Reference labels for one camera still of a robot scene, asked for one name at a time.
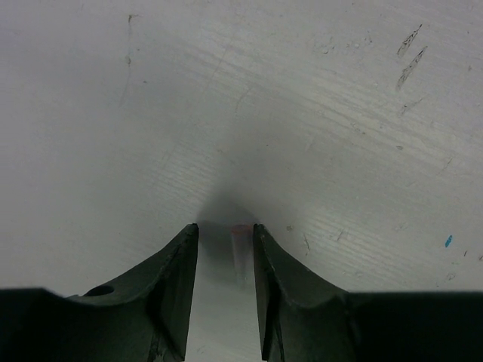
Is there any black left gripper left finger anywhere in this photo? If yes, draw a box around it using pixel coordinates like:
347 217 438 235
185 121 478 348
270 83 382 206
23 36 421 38
1 224 198 361

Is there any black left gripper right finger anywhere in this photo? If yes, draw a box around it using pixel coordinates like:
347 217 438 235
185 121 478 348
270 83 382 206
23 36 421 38
253 224 482 361

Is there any orange clear pen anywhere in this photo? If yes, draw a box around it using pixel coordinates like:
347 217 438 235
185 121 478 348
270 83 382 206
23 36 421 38
230 224 254 289

